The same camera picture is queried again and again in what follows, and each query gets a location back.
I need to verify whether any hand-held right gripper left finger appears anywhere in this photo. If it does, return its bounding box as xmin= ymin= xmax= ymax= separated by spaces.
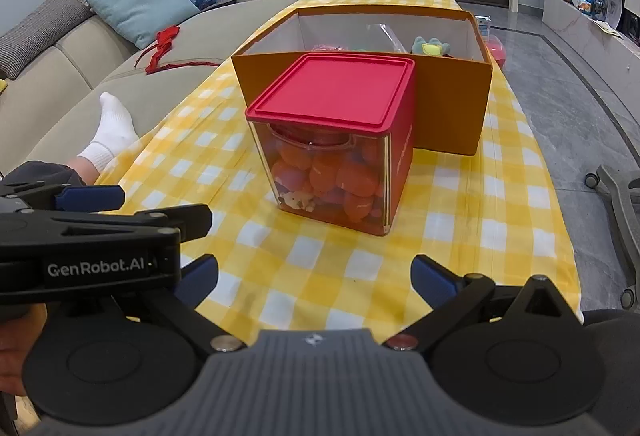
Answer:
xmin=107 ymin=253 xmax=246 ymax=359

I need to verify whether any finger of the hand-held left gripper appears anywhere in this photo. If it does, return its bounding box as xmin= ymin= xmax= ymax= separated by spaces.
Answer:
xmin=132 ymin=203 xmax=214 ymax=243
xmin=0 ymin=183 xmax=126 ymax=215

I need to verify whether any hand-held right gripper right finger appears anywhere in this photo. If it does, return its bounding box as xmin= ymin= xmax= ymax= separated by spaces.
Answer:
xmin=385 ymin=255 xmax=573 ymax=357

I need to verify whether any orange cardboard box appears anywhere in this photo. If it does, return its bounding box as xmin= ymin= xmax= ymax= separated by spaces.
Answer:
xmin=231 ymin=6 xmax=493 ymax=157

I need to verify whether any clear container with red lid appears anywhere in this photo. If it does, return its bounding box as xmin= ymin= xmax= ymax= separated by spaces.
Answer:
xmin=245 ymin=53 xmax=417 ymax=237

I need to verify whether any green plush toy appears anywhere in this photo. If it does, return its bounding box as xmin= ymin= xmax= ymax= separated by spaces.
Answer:
xmin=411 ymin=36 xmax=452 ymax=57

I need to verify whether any clear plastic bag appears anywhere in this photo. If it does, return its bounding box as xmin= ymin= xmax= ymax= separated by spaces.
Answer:
xmin=365 ymin=20 xmax=416 ymax=54

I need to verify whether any person's left hand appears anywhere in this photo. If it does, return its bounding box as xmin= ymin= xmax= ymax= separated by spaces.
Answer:
xmin=0 ymin=303 xmax=49 ymax=395

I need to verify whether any person's leg with white sock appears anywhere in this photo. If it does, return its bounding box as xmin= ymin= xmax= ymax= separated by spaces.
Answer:
xmin=0 ymin=92 xmax=141 ymax=197

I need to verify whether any beige sofa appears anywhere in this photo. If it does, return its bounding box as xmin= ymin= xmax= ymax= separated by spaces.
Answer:
xmin=0 ymin=0 xmax=326 ymax=177

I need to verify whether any grey pillow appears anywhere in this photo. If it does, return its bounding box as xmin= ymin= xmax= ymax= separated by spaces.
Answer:
xmin=0 ymin=0 xmax=96 ymax=80

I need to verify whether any red ribbon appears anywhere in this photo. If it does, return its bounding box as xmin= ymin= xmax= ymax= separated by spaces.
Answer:
xmin=134 ymin=26 xmax=226 ymax=75

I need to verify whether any light blue pillow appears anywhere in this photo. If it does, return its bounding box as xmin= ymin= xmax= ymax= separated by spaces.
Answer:
xmin=82 ymin=0 xmax=201 ymax=50

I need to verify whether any grey office chair base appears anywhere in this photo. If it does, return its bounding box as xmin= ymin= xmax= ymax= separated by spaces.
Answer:
xmin=584 ymin=163 xmax=640 ymax=311

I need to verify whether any pink plastic tub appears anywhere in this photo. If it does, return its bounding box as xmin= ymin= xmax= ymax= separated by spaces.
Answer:
xmin=482 ymin=36 xmax=508 ymax=69

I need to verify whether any white low cabinet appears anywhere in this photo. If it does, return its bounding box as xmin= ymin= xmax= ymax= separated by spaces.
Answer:
xmin=542 ymin=0 xmax=640 ymax=81

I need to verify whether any blue snack packet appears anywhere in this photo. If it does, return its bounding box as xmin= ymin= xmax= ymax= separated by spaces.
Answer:
xmin=570 ymin=0 xmax=608 ymax=21

